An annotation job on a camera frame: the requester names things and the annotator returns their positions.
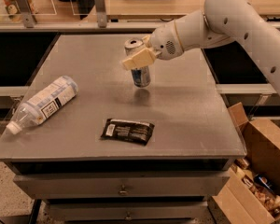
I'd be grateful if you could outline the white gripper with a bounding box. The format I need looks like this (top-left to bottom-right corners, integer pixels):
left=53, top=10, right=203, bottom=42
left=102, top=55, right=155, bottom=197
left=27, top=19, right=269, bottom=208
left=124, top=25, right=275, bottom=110
left=121, top=21, right=184, bottom=70

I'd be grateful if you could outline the redbull can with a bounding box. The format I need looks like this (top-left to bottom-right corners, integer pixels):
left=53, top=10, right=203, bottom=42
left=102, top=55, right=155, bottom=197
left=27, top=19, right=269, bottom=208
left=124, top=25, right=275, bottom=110
left=124, top=37, right=150, bottom=88

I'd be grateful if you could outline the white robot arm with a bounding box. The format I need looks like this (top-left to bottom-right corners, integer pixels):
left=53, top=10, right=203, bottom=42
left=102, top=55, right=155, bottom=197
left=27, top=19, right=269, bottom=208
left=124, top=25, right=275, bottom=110
left=122, top=0, right=280, bottom=96

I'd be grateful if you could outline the clear plastic bottle blue label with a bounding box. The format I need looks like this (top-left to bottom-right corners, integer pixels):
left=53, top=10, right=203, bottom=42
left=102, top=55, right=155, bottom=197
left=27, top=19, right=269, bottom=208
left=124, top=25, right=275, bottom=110
left=7, top=76, right=78, bottom=134

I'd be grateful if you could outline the black snack packet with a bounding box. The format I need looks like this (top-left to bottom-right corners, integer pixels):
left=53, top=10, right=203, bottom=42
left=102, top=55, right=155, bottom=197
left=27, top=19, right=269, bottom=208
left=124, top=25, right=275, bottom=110
left=101, top=119, right=155, bottom=146

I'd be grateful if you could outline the grey drawer cabinet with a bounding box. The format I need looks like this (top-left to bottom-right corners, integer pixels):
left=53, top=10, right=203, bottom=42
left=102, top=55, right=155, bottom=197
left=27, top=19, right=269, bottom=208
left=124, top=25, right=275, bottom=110
left=0, top=35, right=245, bottom=224

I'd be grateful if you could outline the upper drawer with knob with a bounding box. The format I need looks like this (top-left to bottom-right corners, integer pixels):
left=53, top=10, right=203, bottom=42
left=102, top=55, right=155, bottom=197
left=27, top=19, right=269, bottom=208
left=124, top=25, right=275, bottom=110
left=14, top=171, right=230, bottom=200

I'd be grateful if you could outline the drawer with knob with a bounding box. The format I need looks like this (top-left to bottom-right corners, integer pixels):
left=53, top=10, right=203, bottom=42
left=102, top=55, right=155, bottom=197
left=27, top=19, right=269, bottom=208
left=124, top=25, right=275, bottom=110
left=46, top=202, right=207, bottom=221
left=14, top=171, right=230, bottom=200

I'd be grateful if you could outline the cardboard box with snacks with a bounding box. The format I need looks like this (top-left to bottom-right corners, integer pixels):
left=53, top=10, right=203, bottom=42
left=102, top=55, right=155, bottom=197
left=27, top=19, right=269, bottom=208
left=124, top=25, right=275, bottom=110
left=209, top=103, right=280, bottom=224

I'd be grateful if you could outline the lower drawer with knob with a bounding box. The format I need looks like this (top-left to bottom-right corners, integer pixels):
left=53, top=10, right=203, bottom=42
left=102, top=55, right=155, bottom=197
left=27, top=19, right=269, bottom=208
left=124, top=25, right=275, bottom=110
left=46, top=202, right=207, bottom=221

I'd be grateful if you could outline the middle metal bracket post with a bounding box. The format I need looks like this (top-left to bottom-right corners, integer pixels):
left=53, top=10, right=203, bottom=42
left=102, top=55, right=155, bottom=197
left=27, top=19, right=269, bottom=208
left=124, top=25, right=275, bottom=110
left=94, top=0, right=107, bottom=28

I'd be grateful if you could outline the metal bracket post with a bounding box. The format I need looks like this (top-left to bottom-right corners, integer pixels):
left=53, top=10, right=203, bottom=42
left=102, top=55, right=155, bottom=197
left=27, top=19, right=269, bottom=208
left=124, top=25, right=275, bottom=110
left=94, top=0, right=107, bottom=28
left=16, top=0, right=36, bottom=28

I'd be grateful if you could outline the left metal bracket post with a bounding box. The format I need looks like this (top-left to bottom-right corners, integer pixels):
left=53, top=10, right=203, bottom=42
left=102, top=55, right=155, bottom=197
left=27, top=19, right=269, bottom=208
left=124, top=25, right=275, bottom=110
left=16, top=0, right=36, bottom=28

